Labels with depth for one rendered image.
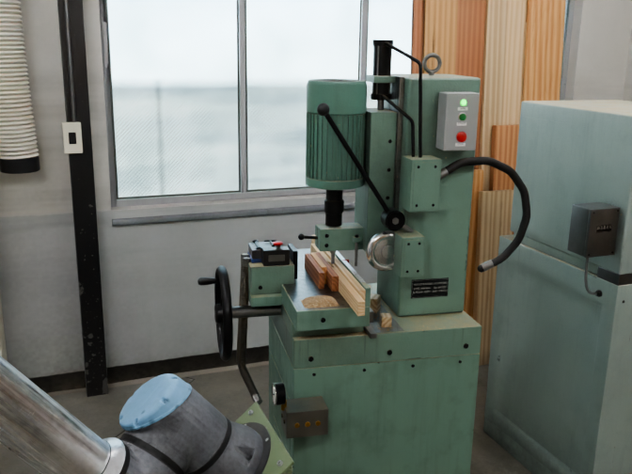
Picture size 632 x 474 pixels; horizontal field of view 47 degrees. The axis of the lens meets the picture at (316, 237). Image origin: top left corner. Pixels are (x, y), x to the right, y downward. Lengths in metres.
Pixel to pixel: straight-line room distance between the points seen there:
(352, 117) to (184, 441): 1.02
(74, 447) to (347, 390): 0.97
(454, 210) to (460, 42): 1.67
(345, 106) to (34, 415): 1.17
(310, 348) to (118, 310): 1.61
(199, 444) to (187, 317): 2.07
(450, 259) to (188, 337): 1.75
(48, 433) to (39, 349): 2.18
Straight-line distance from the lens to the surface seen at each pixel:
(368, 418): 2.22
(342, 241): 2.18
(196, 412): 1.54
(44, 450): 1.40
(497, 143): 3.78
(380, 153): 2.12
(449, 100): 2.06
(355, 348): 2.10
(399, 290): 2.21
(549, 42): 4.02
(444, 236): 2.20
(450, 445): 2.37
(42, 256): 3.41
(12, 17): 3.11
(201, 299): 3.57
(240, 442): 1.61
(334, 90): 2.05
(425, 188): 2.05
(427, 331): 2.16
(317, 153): 2.09
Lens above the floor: 1.61
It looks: 15 degrees down
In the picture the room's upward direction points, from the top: 1 degrees clockwise
